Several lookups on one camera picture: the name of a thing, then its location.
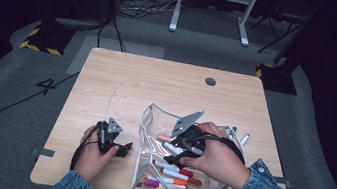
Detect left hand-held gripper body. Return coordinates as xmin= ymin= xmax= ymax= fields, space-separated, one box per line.
xmin=93 ymin=115 xmax=130 ymax=159

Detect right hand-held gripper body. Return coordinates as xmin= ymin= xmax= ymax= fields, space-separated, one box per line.
xmin=167 ymin=105 xmax=212 ymax=159

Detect light blue cap marker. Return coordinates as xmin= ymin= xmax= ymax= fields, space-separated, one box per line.
xmin=160 ymin=140 xmax=185 ymax=157

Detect bright red cap marker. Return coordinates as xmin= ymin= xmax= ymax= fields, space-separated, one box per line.
xmin=150 ymin=159 xmax=196 ymax=179

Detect peach cap marker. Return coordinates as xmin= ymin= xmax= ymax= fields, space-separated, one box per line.
xmin=155 ymin=134 xmax=174 ymax=145

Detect orange cap marker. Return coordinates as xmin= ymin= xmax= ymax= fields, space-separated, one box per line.
xmin=143 ymin=173 xmax=191 ymax=188

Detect dark red cap marker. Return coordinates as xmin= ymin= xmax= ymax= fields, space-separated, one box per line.
xmin=158 ymin=167 xmax=205 ymax=188

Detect clear plastic zipper bag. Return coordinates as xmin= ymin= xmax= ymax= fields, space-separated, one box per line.
xmin=129 ymin=100 xmax=252 ymax=189

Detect magenta cap marker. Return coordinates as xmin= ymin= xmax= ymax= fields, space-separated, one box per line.
xmin=142 ymin=179 xmax=190 ymax=189

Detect dark green cap marker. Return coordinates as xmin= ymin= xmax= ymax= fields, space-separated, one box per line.
xmin=226 ymin=125 xmax=239 ymax=141

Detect purple cap marker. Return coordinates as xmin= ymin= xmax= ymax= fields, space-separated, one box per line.
xmin=239 ymin=133 xmax=251 ymax=149

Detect person's left hand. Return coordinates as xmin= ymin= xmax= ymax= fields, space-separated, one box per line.
xmin=72 ymin=124 xmax=124 ymax=186

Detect person's right hand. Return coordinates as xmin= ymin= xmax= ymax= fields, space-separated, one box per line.
xmin=177 ymin=118 xmax=258 ymax=189

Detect round dark table grommet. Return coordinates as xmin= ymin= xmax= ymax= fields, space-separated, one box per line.
xmin=203 ymin=76 xmax=217 ymax=87

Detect grey tape strip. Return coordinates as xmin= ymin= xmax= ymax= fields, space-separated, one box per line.
xmin=272 ymin=175 xmax=295 ymax=189
xmin=29 ymin=146 xmax=57 ymax=160

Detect black stand base yellow corner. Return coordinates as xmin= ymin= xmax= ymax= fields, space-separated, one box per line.
xmin=252 ymin=52 xmax=303 ymax=96

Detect yellow black striped stand base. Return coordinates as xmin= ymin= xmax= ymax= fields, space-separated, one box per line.
xmin=18 ymin=19 xmax=76 ymax=59

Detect black tripod legs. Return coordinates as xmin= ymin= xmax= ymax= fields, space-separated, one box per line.
xmin=247 ymin=12 xmax=305 ymax=59

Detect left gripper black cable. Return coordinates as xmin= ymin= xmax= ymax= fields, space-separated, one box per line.
xmin=69 ymin=116 xmax=105 ymax=176

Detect long black floor cable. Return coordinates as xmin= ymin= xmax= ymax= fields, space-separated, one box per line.
xmin=0 ymin=59 xmax=81 ymax=184

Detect bundle of floor cables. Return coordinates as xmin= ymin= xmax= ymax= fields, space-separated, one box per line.
xmin=116 ymin=0 xmax=180 ymax=27

